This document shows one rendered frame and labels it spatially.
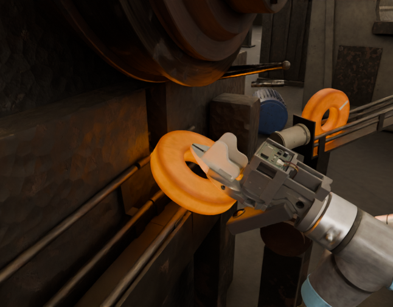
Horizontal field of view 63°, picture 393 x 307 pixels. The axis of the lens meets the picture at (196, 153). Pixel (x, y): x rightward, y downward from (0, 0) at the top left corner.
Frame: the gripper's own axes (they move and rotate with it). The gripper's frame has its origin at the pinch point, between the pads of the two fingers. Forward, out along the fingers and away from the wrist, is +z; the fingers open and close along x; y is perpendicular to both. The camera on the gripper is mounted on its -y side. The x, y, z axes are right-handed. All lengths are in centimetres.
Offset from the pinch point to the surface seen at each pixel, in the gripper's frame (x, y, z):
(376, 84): -263, -23, -51
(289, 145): -33.8, -5.9, -12.5
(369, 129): -62, -1, -31
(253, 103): -22.2, 3.8, -1.4
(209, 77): 0.5, 12.7, 2.5
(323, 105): -44.1, 3.9, -14.7
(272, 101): -200, -56, 13
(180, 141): 0.2, 0.7, 3.2
